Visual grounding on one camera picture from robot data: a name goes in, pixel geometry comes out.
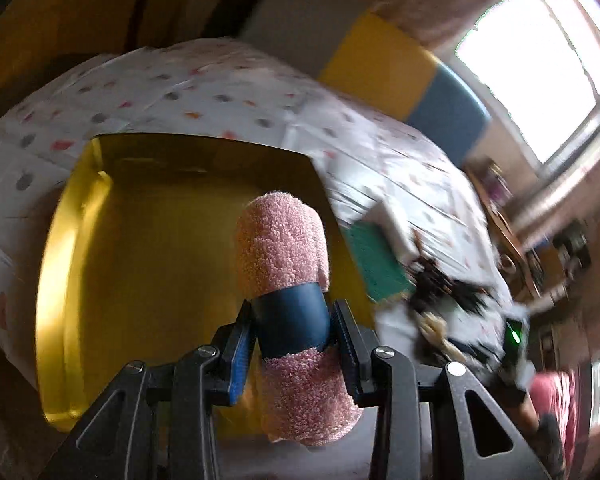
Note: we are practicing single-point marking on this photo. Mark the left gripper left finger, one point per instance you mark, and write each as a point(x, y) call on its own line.
point(235, 343)

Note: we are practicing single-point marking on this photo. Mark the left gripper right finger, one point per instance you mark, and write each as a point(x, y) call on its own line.
point(355, 344)

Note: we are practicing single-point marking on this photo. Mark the green scouring sponge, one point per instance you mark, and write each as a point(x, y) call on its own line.
point(383, 275)

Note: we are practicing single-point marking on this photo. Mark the pink towel blue band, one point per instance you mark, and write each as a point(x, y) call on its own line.
point(283, 270)

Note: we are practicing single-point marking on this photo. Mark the wooden side desk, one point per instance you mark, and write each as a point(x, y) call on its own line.
point(534, 276)

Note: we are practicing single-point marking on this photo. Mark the gold metal tray box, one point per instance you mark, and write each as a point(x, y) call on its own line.
point(139, 263)

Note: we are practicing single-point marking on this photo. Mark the patterned white tablecloth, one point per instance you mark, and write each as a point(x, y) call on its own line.
point(224, 90)

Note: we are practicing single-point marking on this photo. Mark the grey yellow blue headboard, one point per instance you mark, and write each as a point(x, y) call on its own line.
point(352, 50)

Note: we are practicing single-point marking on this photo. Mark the wooden wardrobe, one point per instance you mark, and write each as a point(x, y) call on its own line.
point(41, 39)

